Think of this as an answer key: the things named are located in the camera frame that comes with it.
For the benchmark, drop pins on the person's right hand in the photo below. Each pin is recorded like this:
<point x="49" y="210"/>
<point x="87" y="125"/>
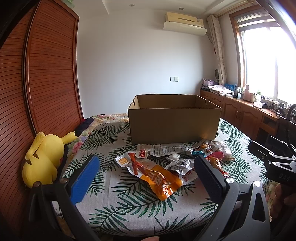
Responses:
<point x="279" y="200"/>

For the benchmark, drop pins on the clear bag of snacks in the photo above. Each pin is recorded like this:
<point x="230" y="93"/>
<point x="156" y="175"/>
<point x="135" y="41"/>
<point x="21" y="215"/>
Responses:
<point x="217" y="149"/>

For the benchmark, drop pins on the brown cardboard box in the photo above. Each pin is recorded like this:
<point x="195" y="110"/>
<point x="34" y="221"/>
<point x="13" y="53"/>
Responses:
<point x="172" y="118"/>

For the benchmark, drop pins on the pink kettle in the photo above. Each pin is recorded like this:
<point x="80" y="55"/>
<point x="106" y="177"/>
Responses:
<point x="247" y="95"/>

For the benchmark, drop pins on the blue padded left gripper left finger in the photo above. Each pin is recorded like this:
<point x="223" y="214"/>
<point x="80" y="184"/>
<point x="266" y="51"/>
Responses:
<point x="82" y="178"/>

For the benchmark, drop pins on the blue foil candy wrapper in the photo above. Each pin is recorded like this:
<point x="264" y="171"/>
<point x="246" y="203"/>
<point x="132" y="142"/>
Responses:
<point x="197" y="153"/>

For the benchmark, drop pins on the wall air conditioner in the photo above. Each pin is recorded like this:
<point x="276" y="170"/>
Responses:
<point x="181" y="23"/>

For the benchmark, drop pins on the patterned window curtain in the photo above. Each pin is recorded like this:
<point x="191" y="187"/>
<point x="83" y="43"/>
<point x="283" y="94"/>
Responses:
<point x="216" y="34"/>

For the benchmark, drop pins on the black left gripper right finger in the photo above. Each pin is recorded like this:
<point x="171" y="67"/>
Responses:
<point x="222" y="191"/>

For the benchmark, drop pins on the leaf print cloth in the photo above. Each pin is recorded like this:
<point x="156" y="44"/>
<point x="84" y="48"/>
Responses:
<point x="134" y="195"/>

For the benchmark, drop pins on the white wall switch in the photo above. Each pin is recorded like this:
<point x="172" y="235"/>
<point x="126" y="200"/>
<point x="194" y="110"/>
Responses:
<point x="174" y="79"/>

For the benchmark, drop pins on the window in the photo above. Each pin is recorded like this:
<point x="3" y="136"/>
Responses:
<point x="266" y="55"/>

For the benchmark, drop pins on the white long snack packet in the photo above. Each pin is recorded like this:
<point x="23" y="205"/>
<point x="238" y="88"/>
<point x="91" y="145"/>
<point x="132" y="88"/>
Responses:
<point x="144" y="151"/>

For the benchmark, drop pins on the orange white snack bag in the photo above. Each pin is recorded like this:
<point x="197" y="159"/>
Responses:
<point x="161" y="181"/>

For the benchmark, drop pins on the yellow Pikachu plush toy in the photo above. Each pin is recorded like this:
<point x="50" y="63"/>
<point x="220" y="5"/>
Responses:
<point x="44" y="157"/>

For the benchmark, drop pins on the silver grey snack packet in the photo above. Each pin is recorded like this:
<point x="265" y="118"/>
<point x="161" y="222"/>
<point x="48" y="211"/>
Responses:
<point x="182" y="167"/>

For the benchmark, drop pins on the folded floral cloth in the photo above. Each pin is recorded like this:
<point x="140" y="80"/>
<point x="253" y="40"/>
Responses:
<point x="220" y="90"/>

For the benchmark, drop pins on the wooden sideboard cabinet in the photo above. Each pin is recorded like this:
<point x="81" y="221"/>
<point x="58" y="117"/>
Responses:
<point x="256" y="123"/>

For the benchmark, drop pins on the wooden slatted wardrobe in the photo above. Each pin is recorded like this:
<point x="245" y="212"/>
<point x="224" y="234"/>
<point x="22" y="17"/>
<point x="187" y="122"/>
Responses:
<point x="39" y="91"/>

